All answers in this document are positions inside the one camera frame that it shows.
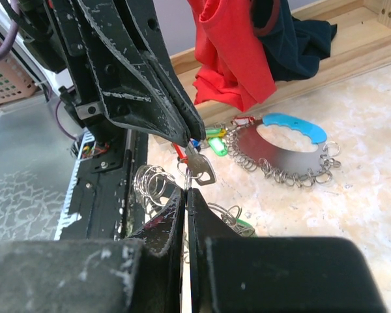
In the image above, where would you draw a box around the dark navy garment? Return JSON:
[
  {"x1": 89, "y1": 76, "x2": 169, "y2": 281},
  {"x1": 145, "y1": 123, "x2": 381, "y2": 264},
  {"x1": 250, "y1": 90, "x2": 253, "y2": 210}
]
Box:
[{"x1": 250, "y1": 0, "x2": 338, "y2": 82}]

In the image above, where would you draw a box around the blue handled key ring disc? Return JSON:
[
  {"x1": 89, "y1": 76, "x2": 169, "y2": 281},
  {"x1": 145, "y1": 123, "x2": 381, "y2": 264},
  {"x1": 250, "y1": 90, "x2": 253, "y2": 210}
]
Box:
[{"x1": 224, "y1": 113, "x2": 341, "y2": 188}]

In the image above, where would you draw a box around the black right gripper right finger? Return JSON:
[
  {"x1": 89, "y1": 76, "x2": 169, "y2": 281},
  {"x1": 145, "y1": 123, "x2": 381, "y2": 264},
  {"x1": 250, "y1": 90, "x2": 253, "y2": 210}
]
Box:
[{"x1": 187, "y1": 188, "x2": 386, "y2": 312}]

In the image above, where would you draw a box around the steel key ring disc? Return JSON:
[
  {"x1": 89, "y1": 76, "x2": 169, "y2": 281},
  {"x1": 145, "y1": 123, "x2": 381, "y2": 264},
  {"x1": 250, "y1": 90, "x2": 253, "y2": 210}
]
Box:
[{"x1": 132, "y1": 164, "x2": 257, "y2": 237}]

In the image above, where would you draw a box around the red shirt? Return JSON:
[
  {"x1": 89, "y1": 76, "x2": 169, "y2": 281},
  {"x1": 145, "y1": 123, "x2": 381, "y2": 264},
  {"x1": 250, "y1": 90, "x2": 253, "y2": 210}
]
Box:
[{"x1": 189, "y1": 1, "x2": 276, "y2": 112}]

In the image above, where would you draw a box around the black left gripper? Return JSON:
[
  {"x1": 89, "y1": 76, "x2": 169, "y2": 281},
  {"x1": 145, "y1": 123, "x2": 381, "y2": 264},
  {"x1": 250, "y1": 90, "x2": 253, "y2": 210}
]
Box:
[{"x1": 19, "y1": 1, "x2": 205, "y2": 146}]

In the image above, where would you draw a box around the red key tag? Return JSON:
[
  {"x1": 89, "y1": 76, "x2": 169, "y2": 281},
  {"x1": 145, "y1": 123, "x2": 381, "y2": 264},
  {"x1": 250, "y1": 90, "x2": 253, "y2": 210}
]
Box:
[{"x1": 172, "y1": 143, "x2": 187, "y2": 163}]

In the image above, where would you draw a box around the green key tag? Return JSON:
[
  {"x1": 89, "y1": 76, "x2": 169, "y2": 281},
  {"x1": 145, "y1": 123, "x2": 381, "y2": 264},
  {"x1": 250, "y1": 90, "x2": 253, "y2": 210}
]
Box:
[{"x1": 233, "y1": 219, "x2": 256, "y2": 237}]

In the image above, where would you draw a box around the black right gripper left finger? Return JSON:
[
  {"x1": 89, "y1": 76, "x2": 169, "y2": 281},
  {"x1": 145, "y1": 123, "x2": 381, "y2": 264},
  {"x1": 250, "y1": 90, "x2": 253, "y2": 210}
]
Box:
[{"x1": 0, "y1": 188, "x2": 185, "y2": 312}]

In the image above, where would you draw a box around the pink plastic basket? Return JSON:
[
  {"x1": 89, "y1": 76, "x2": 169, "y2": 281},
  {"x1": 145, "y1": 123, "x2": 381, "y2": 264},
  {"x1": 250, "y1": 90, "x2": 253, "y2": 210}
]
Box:
[{"x1": 0, "y1": 54, "x2": 37, "y2": 104}]

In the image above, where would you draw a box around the wooden clothes rack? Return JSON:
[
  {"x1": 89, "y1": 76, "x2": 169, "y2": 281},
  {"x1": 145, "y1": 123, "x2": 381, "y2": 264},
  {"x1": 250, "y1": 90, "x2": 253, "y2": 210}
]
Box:
[{"x1": 156, "y1": 0, "x2": 391, "y2": 144}]

